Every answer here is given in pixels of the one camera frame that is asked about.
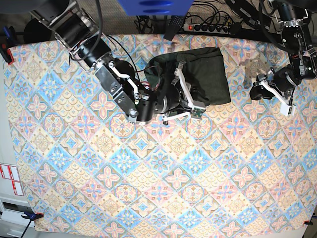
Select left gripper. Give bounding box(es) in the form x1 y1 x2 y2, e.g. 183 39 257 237
249 66 301 101

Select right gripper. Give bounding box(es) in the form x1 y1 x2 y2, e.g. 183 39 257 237
154 61 196 115

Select dark green long-sleeve shirt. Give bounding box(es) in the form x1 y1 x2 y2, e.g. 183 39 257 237
144 47 231 106

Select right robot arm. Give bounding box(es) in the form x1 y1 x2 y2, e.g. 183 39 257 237
31 0 198 124

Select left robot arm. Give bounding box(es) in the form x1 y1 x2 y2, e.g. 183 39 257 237
250 0 317 101

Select black remote control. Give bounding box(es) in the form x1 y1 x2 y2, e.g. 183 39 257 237
163 15 185 41

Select colourful patterned tablecloth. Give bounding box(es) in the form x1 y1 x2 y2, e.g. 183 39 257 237
3 35 317 238

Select blue plastic storage box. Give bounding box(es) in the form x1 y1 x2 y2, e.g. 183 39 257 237
117 0 194 16

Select orange clamp lower right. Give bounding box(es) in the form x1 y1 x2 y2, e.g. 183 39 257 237
304 221 314 226

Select black round stool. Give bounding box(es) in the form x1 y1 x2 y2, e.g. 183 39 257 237
23 18 54 44

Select red black clamp upper left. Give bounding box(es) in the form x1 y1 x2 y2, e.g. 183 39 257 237
0 26 14 65

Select white red labels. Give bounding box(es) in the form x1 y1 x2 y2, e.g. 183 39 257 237
0 164 24 196

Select blue clamp lower left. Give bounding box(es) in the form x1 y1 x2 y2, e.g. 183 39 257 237
21 212 44 238

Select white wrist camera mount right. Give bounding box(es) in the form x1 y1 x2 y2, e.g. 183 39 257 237
161 61 206 125

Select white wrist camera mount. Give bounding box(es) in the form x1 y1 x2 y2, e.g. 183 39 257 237
259 80 296 117
161 61 206 125

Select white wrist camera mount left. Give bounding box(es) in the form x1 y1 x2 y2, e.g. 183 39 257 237
259 80 296 117

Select black power strip red switch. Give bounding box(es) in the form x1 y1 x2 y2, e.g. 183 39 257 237
183 23 242 35

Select tangled black cables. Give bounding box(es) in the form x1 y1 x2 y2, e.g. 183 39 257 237
133 0 273 34

